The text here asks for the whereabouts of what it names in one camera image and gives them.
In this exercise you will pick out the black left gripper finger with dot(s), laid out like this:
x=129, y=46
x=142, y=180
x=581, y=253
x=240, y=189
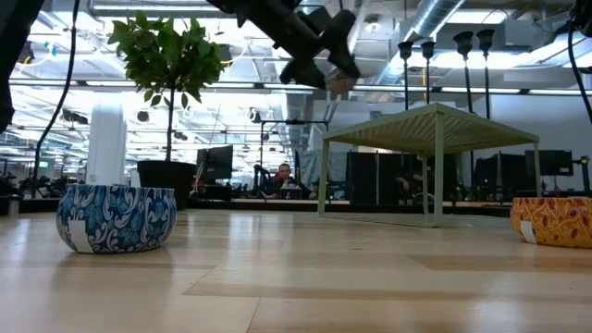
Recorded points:
x=305, y=74
x=344, y=46

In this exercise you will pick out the dark blue floral candle tin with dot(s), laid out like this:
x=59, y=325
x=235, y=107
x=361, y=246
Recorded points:
x=115, y=217

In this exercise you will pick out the orange leaf-pattern candle tin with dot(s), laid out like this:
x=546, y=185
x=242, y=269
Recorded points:
x=555, y=222

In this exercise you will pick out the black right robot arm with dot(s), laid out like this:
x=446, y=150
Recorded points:
x=583, y=16

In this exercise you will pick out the black background robot arm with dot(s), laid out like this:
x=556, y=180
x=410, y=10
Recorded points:
x=261, y=178

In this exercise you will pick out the person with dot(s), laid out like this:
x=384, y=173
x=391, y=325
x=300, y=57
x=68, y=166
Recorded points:
x=283, y=173

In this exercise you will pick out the green perforated metal shelf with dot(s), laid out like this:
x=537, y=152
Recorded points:
x=416, y=131

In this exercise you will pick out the black partition panels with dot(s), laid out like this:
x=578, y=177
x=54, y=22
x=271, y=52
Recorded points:
x=365, y=178

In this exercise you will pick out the black background monitor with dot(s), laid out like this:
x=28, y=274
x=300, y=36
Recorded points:
x=217, y=162
x=550, y=162

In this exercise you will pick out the wooden background table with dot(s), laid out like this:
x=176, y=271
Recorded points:
x=259, y=201

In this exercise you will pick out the green leafy artificial plant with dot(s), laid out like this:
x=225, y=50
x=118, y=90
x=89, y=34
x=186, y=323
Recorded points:
x=166, y=51

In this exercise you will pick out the white building column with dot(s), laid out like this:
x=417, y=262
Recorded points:
x=106, y=139

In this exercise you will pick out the black monitor stand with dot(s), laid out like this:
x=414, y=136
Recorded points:
x=586, y=176

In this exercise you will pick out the black background station frame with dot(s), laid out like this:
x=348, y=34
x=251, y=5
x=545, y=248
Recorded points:
x=296, y=122

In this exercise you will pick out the black aluminium table frame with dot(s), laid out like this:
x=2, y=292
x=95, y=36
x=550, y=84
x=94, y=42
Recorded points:
x=277, y=208

